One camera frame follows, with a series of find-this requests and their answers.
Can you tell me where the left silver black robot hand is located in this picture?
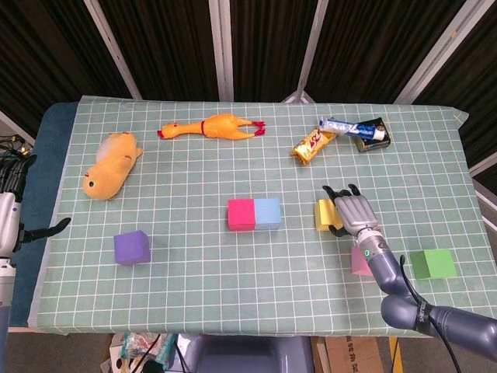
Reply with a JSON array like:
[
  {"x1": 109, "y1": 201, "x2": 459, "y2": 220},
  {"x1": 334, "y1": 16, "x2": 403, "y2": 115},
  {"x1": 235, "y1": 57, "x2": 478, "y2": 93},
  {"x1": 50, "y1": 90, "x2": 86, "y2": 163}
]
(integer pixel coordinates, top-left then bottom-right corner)
[{"x1": 0, "y1": 154, "x2": 72, "y2": 260}]

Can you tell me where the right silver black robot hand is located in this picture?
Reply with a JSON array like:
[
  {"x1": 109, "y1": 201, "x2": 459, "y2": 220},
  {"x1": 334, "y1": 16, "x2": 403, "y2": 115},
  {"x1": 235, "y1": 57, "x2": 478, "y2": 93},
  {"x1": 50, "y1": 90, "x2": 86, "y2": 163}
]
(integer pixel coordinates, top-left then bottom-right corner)
[{"x1": 321, "y1": 183, "x2": 380, "y2": 239}]

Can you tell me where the yellow foam cube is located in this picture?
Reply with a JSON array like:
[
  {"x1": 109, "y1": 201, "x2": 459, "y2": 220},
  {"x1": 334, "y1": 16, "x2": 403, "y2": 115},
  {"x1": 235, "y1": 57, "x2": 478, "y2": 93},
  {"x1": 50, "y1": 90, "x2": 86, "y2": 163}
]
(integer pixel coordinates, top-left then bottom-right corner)
[{"x1": 314, "y1": 199, "x2": 345, "y2": 232}]

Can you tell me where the pink foam cube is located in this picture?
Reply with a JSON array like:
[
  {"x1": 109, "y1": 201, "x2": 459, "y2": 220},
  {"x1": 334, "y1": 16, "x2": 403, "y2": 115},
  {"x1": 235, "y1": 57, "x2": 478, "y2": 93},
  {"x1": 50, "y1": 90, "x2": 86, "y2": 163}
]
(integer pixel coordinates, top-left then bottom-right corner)
[{"x1": 351, "y1": 245, "x2": 374, "y2": 277}]

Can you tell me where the light blue foam cube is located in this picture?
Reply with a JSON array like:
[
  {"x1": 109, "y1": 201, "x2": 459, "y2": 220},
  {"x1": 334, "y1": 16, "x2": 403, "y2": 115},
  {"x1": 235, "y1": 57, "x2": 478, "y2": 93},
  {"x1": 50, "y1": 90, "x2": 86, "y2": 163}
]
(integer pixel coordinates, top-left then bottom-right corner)
[{"x1": 254, "y1": 197, "x2": 282, "y2": 230}]

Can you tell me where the red foam cube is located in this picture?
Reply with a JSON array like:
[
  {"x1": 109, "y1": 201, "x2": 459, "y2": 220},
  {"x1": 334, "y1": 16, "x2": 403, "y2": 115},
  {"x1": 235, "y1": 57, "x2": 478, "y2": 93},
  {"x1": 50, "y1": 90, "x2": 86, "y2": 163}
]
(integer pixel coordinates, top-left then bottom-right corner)
[{"x1": 227, "y1": 198, "x2": 256, "y2": 232}]

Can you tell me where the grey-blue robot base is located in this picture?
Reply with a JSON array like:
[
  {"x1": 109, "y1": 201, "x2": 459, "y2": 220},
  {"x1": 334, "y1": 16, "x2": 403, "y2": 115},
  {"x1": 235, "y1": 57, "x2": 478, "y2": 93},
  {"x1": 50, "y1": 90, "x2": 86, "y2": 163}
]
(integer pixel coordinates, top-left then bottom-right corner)
[{"x1": 182, "y1": 333, "x2": 315, "y2": 373}]

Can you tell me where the dark blue table pad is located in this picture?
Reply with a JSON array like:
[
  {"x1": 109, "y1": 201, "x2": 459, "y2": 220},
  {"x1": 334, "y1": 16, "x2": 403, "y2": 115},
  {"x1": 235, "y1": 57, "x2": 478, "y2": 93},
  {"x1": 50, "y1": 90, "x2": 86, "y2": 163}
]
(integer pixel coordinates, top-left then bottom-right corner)
[{"x1": 0, "y1": 101, "x2": 78, "y2": 329}]

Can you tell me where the dark tin can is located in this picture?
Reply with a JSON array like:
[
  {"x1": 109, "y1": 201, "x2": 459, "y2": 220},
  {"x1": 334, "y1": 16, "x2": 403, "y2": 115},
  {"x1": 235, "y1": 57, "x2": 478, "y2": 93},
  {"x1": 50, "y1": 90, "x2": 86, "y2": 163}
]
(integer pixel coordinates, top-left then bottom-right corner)
[{"x1": 353, "y1": 117, "x2": 391, "y2": 155}]

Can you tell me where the gold snack packet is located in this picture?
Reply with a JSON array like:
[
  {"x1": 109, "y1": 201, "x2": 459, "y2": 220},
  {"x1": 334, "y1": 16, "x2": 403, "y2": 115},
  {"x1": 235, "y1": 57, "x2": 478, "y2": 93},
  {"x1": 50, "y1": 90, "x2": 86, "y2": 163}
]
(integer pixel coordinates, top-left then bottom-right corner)
[{"x1": 291, "y1": 127, "x2": 338, "y2": 166}]

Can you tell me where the white blue toothpaste tube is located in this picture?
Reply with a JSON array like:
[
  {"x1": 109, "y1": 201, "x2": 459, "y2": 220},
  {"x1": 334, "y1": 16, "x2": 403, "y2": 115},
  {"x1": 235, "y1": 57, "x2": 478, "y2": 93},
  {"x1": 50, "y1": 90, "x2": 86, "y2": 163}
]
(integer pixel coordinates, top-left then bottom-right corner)
[{"x1": 318, "y1": 117, "x2": 388, "y2": 141}]

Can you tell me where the green foam cube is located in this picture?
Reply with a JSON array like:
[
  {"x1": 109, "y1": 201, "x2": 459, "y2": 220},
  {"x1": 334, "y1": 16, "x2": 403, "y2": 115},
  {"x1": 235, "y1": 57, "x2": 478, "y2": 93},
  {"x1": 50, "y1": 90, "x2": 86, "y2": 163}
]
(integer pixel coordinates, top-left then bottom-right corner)
[{"x1": 410, "y1": 249, "x2": 457, "y2": 281}]

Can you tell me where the green checked tablecloth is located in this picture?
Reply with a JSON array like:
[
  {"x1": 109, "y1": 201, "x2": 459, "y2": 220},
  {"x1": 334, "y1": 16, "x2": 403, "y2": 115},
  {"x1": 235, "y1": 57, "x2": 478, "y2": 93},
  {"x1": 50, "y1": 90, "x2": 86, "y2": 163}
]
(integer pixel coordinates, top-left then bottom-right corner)
[{"x1": 29, "y1": 96, "x2": 470, "y2": 338}]

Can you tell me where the yellow plush animal toy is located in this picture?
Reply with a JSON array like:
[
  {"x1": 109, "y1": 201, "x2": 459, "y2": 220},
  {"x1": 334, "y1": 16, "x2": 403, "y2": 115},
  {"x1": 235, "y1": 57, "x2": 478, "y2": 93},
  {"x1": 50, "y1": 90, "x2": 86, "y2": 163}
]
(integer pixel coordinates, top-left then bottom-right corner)
[{"x1": 82, "y1": 131, "x2": 144, "y2": 201}]

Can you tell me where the purple foam cube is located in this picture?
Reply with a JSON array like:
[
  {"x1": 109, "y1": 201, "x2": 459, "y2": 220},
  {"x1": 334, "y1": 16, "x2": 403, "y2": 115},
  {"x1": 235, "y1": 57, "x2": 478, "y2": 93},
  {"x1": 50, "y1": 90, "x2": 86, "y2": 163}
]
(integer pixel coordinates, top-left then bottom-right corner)
[{"x1": 113, "y1": 229, "x2": 151, "y2": 267}]

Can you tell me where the brown cardboard box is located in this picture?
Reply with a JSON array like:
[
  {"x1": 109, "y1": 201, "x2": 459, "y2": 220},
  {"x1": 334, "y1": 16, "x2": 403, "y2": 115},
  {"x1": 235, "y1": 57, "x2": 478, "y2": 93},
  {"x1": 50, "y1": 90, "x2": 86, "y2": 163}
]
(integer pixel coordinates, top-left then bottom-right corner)
[{"x1": 316, "y1": 336, "x2": 385, "y2": 373}]

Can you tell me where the yellow rubber chicken toy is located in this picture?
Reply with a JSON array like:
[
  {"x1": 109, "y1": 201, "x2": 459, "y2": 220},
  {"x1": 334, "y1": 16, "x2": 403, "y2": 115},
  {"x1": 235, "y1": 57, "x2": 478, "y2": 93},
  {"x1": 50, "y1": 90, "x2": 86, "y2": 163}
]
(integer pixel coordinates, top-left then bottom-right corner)
[{"x1": 156, "y1": 113, "x2": 267, "y2": 141}]

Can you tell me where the dark pleated curtain panel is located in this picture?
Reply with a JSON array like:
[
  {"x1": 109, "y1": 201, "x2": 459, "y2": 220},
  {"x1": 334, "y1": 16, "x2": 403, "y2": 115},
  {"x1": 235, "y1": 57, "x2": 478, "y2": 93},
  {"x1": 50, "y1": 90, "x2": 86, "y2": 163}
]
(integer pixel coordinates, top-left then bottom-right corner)
[
  {"x1": 413, "y1": 0, "x2": 497, "y2": 172},
  {"x1": 228, "y1": 0, "x2": 323, "y2": 103},
  {"x1": 95, "y1": 0, "x2": 221, "y2": 100},
  {"x1": 306, "y1": 0, "x2": 467, "y2": 104},
  {"x1": 0, "y1": 0, "x2": 131, "y2": 129}
]

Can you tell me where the colourful plastic packet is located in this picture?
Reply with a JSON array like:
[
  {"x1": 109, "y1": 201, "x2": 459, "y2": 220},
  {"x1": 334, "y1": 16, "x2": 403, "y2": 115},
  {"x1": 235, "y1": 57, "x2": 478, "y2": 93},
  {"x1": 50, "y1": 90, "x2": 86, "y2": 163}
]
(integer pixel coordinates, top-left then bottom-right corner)
[{"x1": 108, "y1": 333, "x2": 178, "y2": 373}]

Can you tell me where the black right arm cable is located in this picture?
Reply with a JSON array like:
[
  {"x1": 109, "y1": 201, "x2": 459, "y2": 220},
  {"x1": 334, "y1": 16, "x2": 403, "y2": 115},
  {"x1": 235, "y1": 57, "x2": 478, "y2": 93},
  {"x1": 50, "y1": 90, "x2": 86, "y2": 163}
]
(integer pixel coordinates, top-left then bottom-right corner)
[{"x1": 398, "y1": 254, "x2": 471, "y2": 373}]

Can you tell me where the black equipment with cables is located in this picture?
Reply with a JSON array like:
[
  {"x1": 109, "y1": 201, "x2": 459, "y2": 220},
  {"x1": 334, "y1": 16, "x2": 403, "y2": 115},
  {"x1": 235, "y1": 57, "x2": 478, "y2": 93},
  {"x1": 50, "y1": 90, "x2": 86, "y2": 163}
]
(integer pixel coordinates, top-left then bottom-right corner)
[{"x1": 0, "y1": 134, "x2": 34, "y2": 160}]

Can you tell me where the white side frame bar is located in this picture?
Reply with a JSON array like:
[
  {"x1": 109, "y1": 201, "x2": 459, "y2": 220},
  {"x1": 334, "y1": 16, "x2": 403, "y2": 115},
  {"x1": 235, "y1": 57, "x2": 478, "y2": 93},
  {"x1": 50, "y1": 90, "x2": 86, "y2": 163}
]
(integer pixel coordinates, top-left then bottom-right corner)
[
  {"x1": 467, "y1": 153, "x2": 497, "y2": 230},
  {"x1": 0, "y1": 110, "x2": 36, "y2": 145}
]

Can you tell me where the white partition post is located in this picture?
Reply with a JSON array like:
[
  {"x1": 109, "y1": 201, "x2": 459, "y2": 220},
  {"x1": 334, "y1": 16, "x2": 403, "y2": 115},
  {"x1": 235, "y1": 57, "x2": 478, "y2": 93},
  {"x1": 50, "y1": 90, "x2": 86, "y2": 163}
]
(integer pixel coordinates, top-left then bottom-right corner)
[
  {"x1": 394, "y1": 0, "x2": 486, "y2": 105},
  {"x1": 208, "y1": 0, "x2": 235, "y2": 101},
  {"x1": 83, "y1": 0, "x2": 143, "y2": 100},
  {"x1": 281, "y1": 0, "x2": 335, "y2": 104}
]

